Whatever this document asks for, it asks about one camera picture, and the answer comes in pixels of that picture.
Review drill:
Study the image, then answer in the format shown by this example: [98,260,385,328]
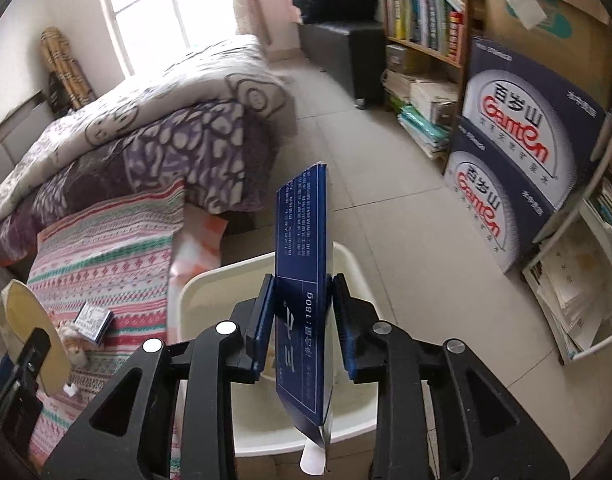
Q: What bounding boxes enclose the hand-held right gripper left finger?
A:
[41,272,277,480]

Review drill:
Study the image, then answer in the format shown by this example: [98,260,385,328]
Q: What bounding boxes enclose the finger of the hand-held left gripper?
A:
[16,327,53,377]

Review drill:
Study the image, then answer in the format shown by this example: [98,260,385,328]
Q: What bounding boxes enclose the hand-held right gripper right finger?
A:
[328,272,571,480]

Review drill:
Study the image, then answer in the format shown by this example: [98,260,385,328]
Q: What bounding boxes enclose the orange peel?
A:
[56,325,87,366]

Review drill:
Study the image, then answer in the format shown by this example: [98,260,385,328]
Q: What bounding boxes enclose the brown cardboard piece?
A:
[0,280,72,396]

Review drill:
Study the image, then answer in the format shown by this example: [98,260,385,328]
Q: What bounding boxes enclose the white plastic bin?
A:
[178,241,381,458]

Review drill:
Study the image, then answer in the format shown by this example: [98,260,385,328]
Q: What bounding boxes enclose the long dark blue carton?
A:
[275,162,337,476]

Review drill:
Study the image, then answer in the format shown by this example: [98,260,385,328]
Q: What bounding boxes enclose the small blue pack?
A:
[73,302,113,346]

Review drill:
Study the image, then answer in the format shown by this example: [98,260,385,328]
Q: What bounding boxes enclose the orange and white bag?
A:
[171,207,227,281]

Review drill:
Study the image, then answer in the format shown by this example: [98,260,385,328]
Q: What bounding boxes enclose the striped patterned bed sheet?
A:
[26,177,187,480]

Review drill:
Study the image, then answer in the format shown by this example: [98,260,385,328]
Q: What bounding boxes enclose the purple patterned blanket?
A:
[0,100,277,266]

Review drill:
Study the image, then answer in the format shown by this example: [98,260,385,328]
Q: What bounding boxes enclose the blue water carton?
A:
[460,35,609,211]
[443,117,561,273]

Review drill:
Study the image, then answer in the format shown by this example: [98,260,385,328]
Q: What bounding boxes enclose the stack of white papers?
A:
[526,235,612,356]

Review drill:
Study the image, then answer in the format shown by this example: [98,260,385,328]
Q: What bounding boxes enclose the stack of flat books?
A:
[383,67,459,161]

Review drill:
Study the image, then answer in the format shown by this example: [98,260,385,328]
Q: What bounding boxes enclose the folded purple and cream quilts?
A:
[0,35,289,223]

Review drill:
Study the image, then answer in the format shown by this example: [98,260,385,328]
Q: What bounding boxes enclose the rolled bamboo mat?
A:
[40,27,97,111]

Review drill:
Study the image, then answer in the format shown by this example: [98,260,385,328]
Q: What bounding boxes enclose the white shelf rack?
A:
[520,105,612,366]

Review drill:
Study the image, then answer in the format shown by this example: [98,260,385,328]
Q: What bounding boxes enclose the row of upright books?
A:
[386,0,466,63]

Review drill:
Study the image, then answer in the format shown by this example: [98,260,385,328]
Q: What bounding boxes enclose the wooden bookshelf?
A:
[378,0,479,176]

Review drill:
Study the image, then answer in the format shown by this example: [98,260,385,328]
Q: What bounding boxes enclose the large brown cardboard box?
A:
[473,0,612,111]

